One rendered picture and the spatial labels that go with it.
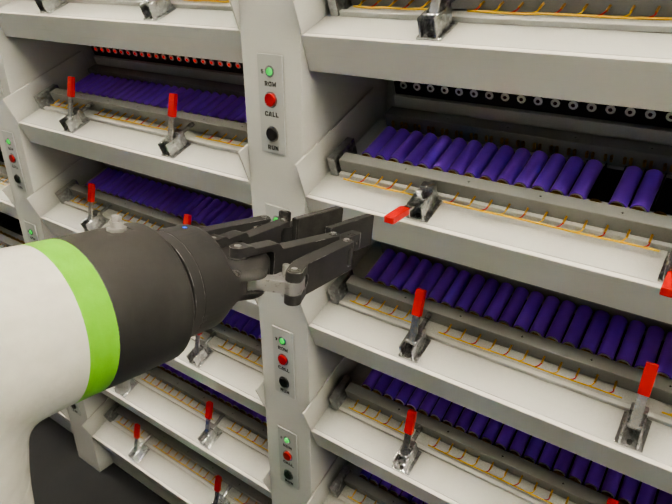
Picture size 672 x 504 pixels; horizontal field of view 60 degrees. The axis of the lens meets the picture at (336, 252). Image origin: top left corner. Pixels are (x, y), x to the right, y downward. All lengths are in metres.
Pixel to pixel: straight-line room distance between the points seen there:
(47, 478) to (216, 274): 1.42
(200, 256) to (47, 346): 0.11
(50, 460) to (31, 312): 1.51
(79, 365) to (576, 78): 0.46
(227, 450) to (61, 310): 0.93
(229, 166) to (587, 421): 0.57
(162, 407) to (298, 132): 0.78
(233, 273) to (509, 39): 0.36
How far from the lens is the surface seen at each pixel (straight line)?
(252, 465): 1.19
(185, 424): 1.30
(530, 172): 0.71
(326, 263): 0.44
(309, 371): 0.90
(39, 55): 1.32
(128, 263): 0.34
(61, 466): 1.79
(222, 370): 1.09
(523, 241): 0.65
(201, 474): 1.45
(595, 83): 0.59
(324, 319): 0.85
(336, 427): 0.96
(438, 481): 0.90
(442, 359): 0.78
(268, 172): 0.79
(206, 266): 0.38
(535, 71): 0.60
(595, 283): 0.63
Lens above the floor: 1.17
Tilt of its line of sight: 26 degrees down
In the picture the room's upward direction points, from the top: straight up
